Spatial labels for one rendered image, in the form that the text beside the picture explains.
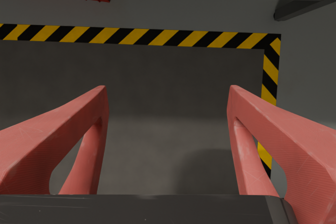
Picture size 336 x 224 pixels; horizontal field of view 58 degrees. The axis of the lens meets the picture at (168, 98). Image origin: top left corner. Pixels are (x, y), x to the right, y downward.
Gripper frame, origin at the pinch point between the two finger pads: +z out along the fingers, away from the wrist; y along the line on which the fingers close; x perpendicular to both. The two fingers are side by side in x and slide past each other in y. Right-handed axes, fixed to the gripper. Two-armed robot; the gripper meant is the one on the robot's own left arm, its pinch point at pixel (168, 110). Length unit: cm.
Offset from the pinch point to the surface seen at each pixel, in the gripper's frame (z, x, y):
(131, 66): 92, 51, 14
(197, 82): 89, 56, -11
